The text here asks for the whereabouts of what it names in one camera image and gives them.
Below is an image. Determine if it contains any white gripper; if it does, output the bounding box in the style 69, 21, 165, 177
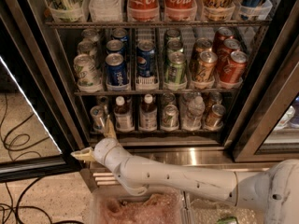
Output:
71, 119, 123, 166

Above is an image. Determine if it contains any silver redbull can front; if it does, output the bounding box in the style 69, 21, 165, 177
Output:
90, 105, 107, 133

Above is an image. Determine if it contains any silver redbull can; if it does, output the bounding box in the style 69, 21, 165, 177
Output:
90, 105, 107, 133
96, 96, 109, 115

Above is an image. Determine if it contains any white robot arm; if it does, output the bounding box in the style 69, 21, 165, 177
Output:
72, 121, 299, 224

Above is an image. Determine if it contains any silver redbull can rear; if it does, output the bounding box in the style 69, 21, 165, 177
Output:
96, 96, 109, 115

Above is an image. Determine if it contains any open glass fridge door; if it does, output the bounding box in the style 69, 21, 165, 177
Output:
0, 0, 82, 183

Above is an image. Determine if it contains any white green can front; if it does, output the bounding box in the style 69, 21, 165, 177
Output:
74, 54, 100, 87

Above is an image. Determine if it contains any blue pepsi can front left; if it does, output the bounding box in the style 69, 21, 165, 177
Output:
106, 53, 128, 86

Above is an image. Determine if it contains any blue pepsi can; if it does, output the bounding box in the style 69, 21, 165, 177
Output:
111, 28, 129, 44
106, 53, 128, 86
136, 39, 155, 77
106, 40, 125, 55

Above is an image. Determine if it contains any green can bottom shelf front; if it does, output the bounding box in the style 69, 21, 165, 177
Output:
162, 105, 178, 130

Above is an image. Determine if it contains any green can bottom shelf rear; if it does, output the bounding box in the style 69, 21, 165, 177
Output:
161, 93, 177, 107

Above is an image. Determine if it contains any white green can middle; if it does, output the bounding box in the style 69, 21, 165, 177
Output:
78, 40, 97, 60

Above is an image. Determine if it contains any blue pepsi can middle left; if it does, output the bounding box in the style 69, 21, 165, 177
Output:
106, 40, 125, 55

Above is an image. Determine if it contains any blue pepsi can centre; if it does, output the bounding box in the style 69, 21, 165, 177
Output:
136, 39, 155, 77

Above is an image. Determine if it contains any green can middle shelf front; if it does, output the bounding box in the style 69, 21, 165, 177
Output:
164, 51, 186, 84

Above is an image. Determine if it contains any white green can rear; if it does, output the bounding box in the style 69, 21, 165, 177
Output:
81, 29, 100, 44

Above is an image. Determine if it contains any blue pepsi can rear left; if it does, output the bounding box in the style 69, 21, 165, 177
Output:
111, 28, 129, 44

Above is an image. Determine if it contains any gold can bottom shelf front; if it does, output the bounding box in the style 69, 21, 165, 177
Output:
205, 104, 226, 128

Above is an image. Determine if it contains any gold can bottom shelf rear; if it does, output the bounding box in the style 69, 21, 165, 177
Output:
205, 92, 222, 109

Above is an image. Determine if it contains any orange gold can front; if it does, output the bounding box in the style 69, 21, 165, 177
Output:
192, 51, 218, 82

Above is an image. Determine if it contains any orange gold can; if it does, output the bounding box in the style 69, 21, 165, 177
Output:
192, 37, 213, 60
192, 51, 218, 82

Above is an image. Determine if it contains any steel fridge cabinet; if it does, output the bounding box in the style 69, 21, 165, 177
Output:
18, 0, 299, 193

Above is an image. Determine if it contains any green can middle shelf rear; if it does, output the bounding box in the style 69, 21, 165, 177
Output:
164, 28, 181, 42

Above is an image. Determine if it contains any orange gold can rear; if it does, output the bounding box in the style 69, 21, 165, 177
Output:
192, 37, 213, 60

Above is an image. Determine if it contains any red can middle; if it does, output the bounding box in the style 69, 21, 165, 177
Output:
216, 38, 241, 72

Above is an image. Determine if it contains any red can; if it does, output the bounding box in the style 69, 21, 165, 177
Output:
212, 27, 234, 50
216, 38, 241, 72
220, 51, 248, 84

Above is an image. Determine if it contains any red can front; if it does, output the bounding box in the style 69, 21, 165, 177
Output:
220, 51, 248, 84

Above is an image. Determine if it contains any red can rear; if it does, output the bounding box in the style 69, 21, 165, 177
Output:
212, 27, 234, 50

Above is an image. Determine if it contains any right glass fridge door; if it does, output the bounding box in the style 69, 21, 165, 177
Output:
231, 0, 299, 162

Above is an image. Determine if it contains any tea bottle white cap left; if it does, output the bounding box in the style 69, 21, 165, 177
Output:
114, 96, 134, 132

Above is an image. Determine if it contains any tea bottle white cap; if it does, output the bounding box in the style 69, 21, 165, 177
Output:
114, 96, 134, 132
139, 94, 157, 131

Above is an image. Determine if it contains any tea bottle white cap right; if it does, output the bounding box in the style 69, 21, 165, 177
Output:
139, 94, 157, 131

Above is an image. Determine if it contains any plastic bin pink bubble wrap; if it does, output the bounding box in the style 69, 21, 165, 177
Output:
88, 186, 187, 224

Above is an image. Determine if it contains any clear water bottle front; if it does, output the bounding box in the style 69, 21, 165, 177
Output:
183, 96, 205, 131

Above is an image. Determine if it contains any clear water bottle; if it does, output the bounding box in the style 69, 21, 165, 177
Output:
179, 92, 200, 109
183, 96, 205, 131

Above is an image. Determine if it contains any clear water bottle rear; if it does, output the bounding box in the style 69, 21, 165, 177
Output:
179, 92, 200, 109

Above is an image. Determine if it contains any plastic bin clear bubble wrap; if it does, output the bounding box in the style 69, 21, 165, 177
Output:
184, 192, 263, 224

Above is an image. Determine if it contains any green item in bin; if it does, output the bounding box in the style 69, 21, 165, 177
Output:
216, 217, 239, 224

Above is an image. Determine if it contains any coca-cola bottle right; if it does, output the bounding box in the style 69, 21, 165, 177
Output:
164, 0, 193, 21

